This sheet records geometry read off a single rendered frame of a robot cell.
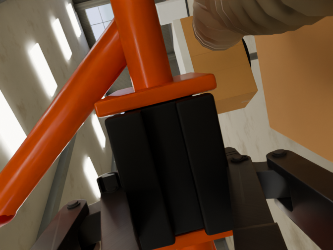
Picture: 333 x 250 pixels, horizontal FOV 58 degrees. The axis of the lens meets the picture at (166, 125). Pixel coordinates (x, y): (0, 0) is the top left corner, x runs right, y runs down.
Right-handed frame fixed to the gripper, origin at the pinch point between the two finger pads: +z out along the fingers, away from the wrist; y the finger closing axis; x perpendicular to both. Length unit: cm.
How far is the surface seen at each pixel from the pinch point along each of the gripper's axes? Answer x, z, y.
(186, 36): 20, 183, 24
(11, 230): -183, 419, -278
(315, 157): -104, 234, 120
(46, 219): -219, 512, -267
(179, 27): 28, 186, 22
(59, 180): -180, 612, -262
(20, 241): -209, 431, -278
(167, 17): 122, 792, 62
